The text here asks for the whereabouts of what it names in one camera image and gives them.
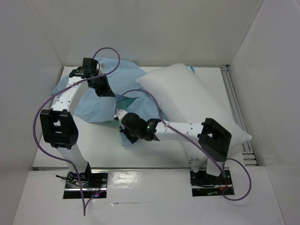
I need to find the light blue pillowcase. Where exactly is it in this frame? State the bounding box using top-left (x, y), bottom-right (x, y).
top-left (51, 57), bottom-right (169, 147)

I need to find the white pillow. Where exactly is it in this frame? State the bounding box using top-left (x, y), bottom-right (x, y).
top-left (136, 63), bottom-right (252, 157)

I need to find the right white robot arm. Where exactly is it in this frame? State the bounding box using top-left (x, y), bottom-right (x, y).
top-left (114, 110), bottom-right (232, 184)

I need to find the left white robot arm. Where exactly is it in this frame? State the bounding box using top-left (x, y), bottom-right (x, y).
top-left (39, 64), bottom-right (113, 187)

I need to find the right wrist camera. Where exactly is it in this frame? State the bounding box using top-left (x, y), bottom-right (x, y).
top-left (114, 110), bottom-right (128, 121)

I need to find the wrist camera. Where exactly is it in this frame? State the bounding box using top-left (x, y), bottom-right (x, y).
top-left (114, 110), bottom-right (128, 121)
top-left (82, 58), bottom-right (99, 76)

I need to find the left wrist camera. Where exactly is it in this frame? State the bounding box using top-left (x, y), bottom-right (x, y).
top-left (82, 58), bottom-right (99, 76)

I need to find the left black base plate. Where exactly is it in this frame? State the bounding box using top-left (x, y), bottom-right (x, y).
top-left (56, 171), bottom-right (108, 199)

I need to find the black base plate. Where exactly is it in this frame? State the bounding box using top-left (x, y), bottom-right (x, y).
top-left (56, 171), bottom-right (108, 199)
top-left (190, 168), bottom-right (235, 197)

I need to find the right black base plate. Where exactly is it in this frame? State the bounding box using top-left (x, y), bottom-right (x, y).
top-left (190, 168), bottom-right (235, 197)

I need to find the aluminium rail frame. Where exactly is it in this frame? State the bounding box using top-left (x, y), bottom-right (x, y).
top-left (220, 65), bottom-right (259, 166)

